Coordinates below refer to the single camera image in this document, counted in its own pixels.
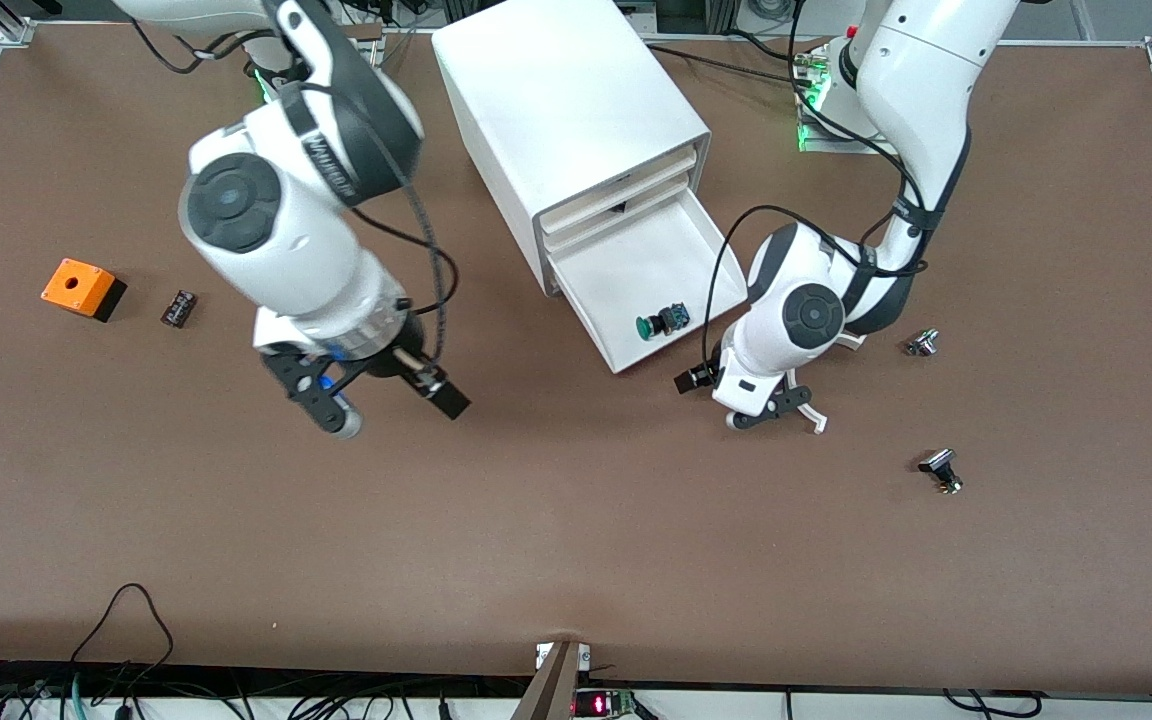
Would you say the green push button switch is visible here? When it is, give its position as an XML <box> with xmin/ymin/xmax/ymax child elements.
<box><xmin>635</xmin><ymin>301</ymin><xmax>692</xmax><ymax>342</ymax></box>

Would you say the white plastic drawer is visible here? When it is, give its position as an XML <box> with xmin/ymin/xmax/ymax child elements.
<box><xmin>548</xmin><ymin>185</ymin><xmax>749</xmax><ymax>375</ymax></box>
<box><xmin>539</xmin><ymin>145</ymin><xmax>702</xmax><ymax>229</ymax></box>
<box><xmin>542</xmin><ymin>172</ymin><xmax>692</xmax><ymax>251</ymax></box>

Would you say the white drawer cabinet housing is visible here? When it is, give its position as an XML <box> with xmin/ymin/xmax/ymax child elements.
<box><xmin>431</xmin><ymin>0</ymin><xmax>712</xmax><ymax>297</ymax></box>

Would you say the device with red display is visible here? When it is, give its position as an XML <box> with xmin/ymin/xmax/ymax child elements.
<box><xmin>574</xmin><ymin>688</ymin><xmax>640</xmax><ymax>720</ymax></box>

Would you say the black left camera bracket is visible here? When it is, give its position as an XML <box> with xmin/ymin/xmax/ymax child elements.
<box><xmin>736</xmin><ymin>368</ymin><xmax>815</xmax><ymax>431</ymax></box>

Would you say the black camera bracket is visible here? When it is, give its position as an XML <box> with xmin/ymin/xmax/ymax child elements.
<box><xmin>261</xmin><ymin>343</ymin><xmax>362</xmax><ymax>433</ymax></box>
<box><xmin>736</xmin><ymin>368</ymin><xmax>815</xmax><ymax>431</ymax></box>

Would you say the white semicircular plastic bracket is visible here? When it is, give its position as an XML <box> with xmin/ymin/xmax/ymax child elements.
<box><xmin>796</xmin><ymin>331</ymin><xmax>869</xmax><ymax>436</ymax></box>

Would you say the black right camera bracket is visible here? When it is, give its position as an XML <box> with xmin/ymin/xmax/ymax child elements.
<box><xmin>261</xmin><ymin>343</ymin><xmax>362</xmax><ymax>433</ymax></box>

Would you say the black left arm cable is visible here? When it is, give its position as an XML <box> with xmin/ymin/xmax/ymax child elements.
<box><xmin>701</xmin><ymin>0</ymin><xmax>942</xmax><ymax>373</ymax></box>

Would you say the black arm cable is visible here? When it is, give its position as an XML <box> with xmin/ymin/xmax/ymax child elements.
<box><xmin>701</xmin><ymin>0</ymin><xmax>942</xmax><ymax>373</ymax></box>
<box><xmin>131</xmin><ymin>15</ymin><xmax>460</xmax><ymax>371</ymax></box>

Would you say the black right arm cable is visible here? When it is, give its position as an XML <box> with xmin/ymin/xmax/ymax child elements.
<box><xmin>131</xmin><ymin>15</ymin><xmax>460</xmax><ymax>371</ymax></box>

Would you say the black switch with grey cap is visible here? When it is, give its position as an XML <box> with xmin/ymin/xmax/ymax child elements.
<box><xmin>917</xmin><ymin>449</ymin><xmax>964</xmax><ymax>496</ymax></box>

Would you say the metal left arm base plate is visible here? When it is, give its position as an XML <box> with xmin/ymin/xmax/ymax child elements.
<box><xmin>796</xmin><ymin>45</ymin><xmax>905</xmax><ymax>155</ymax></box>

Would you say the white post clamp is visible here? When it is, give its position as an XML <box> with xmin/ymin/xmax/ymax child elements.
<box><xmin>534</xmin><ymin>642</ymin><xmax>592</xmax><ymax>671</ymax></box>

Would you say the grey wooden camera post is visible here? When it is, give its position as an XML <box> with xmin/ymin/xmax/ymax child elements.
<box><xmin>509</xmin><ymin>640</ymin><xmax>582</xmax><ymax>720</ymax></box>

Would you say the black cable behind cabinet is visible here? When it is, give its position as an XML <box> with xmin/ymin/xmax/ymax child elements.
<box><xmin>644</xmin><ymin>43</ymin><xmax>822</xmax><ymax>89</ymax></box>

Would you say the orange button enclosure box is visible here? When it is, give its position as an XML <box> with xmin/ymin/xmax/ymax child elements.
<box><xmin>40</xmin><ymin>260</ymin><xmax>128</xmax><ymax>323</ymax></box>

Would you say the thin black looped cable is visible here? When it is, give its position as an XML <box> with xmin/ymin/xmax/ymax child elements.
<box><xmin>69</xmin><ymin>583</ymin><xmax>177</xmax><ymax>691</ymax></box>

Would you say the black cable under table edge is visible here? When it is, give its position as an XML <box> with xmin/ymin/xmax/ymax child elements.
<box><xmin>941</xmin><ymin>688</ymin><xmax>1045</xmax><ymax>717</ymax></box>

